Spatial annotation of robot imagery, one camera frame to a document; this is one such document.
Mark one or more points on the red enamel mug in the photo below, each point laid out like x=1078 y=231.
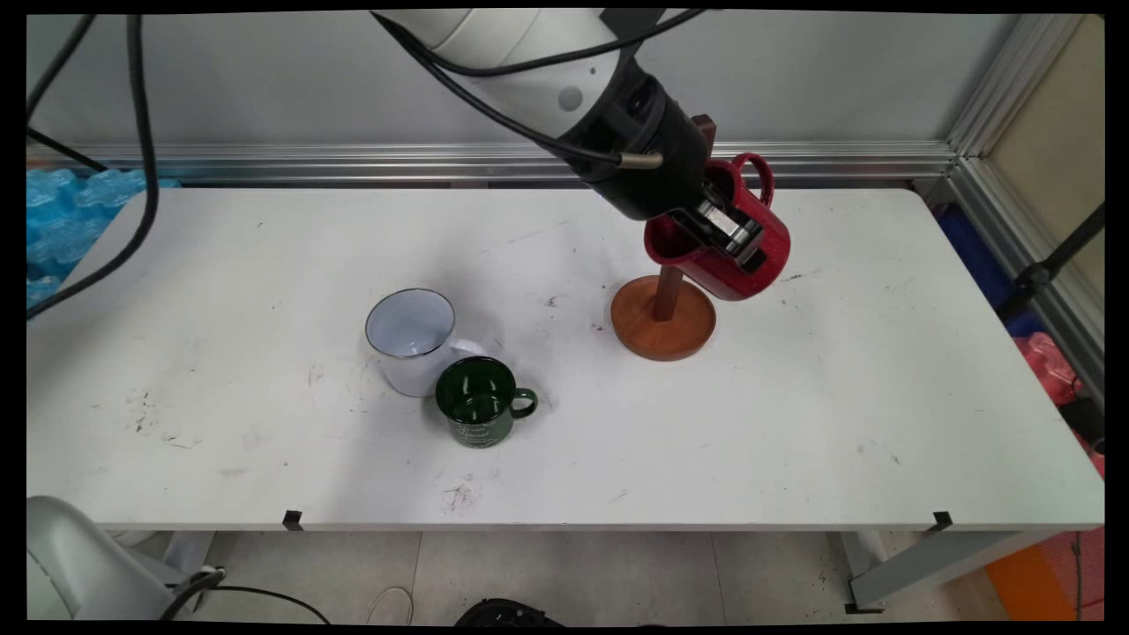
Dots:
x=774 y=238

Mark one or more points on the orange floor box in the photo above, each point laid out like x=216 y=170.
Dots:
x=1023 y=582

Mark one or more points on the horizontal aluminium frame rail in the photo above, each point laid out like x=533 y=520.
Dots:
x=353 y=163

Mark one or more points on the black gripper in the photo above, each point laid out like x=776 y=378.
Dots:
x=648 y=168

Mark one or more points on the red plastic bag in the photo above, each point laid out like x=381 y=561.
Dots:
x=1050 y=366

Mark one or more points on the brown wooden mug tree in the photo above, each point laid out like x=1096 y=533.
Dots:
x=661 y=335

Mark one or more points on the grey table leg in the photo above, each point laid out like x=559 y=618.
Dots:
x=926 y=564

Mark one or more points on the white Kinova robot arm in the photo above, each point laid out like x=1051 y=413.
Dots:
x=520 y=97

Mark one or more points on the white rounded machine housing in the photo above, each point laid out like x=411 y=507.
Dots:
x=71 y=564

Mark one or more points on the blue plastic box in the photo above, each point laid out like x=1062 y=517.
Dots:
x=970 y=251

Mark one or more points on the blue bubble wrap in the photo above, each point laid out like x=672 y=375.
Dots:
x=88 y=203

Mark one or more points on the dark green mug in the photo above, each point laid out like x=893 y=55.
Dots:
x=481 y=432

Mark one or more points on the black rounded floor object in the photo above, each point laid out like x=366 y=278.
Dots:
x=507 y=613

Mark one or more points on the black tripod pole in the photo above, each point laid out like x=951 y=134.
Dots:
x=1036 y=275

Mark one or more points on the white enamel mug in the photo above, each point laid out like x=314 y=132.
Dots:
x=406 y=375

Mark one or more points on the black table edge clip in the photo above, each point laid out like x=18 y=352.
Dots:
x=292 y=520
x=942 y=520

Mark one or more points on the aluminium frame corner post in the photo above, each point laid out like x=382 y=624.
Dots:
x=1014 y=79

